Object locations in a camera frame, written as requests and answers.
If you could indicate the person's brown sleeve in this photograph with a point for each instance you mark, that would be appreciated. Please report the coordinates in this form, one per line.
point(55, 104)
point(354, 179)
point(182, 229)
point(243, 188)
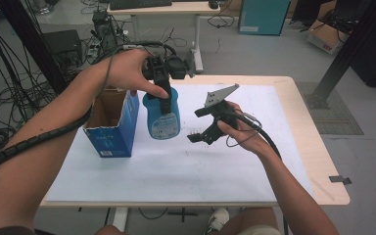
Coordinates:
point(13, 231)

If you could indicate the black equipment box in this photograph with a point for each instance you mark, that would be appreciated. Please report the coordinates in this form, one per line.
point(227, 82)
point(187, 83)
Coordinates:
point(62, 45)

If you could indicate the person's right hand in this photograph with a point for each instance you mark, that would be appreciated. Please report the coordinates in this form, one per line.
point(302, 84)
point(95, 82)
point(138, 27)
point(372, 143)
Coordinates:
point(248, 133)

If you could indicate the person's left hand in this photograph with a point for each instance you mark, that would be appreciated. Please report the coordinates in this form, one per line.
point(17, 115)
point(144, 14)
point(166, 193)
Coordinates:
point(127, 70)

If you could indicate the person's leg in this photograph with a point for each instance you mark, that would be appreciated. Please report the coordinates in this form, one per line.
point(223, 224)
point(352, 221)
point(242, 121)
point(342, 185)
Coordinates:
point(254, 218)
point(111, 231)

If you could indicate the black metal post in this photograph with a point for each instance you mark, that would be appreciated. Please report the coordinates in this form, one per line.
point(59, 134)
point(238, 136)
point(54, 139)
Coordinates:
point(29, 42)
point(349, 55)

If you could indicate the black computer tower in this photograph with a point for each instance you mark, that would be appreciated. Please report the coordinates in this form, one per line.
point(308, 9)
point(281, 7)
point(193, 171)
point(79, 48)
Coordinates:
point(106, 32)

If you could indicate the black computer mouse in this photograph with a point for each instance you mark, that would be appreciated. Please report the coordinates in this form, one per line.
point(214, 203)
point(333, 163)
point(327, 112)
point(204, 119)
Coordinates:
point(213, 4)

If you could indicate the person's right leg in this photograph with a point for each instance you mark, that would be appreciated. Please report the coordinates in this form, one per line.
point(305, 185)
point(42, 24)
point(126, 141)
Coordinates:
point(254, 218)

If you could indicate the black keyboard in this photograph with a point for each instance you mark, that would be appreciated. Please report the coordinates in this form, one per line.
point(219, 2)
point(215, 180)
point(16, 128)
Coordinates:
point(140, 4)

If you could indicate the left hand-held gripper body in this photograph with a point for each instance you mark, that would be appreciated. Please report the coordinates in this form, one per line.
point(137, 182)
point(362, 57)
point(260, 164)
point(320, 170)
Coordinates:
point(163, 67)

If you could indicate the dark tape strip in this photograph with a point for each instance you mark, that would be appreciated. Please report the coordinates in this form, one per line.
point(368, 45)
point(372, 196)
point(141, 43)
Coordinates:
point(339, 179)

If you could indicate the white table mat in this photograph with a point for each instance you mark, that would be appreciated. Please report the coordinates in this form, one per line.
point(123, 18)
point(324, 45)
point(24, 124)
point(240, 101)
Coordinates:
point(176, 173)

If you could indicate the blue cardboard box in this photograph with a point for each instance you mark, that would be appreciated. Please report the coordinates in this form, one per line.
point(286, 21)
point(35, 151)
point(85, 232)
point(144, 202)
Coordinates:
point(111, 140)

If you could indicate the white desk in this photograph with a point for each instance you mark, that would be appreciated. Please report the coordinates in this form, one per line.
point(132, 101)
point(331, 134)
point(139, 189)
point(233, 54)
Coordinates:
point(163, 8)

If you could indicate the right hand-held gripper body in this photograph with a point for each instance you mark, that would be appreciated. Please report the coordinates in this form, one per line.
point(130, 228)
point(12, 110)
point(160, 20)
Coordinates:
point(220, 111)

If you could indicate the brown cardboard box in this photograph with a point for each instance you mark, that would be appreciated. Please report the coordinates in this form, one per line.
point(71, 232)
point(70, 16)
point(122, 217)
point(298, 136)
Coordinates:
point(326, 40)

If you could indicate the person's white shoe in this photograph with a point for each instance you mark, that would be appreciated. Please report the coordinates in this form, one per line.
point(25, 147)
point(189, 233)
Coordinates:
point(218, 220)

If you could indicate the grey floor mat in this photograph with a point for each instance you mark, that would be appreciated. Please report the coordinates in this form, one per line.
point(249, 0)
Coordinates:
point(339, 120)

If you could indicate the large black case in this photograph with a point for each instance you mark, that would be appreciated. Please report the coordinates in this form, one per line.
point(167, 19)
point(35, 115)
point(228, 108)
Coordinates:
point(375, 58)

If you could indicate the person's left leg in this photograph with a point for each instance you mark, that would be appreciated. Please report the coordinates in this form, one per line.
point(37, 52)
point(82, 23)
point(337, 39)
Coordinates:
point(111, 231)

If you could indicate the blue plastic bottle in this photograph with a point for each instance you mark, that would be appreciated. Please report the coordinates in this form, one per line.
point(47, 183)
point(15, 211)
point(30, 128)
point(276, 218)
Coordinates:
point(151, 114)

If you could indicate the teal cabinet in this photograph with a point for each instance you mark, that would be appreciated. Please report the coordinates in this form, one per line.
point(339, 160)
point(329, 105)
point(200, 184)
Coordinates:
point(264, 16)

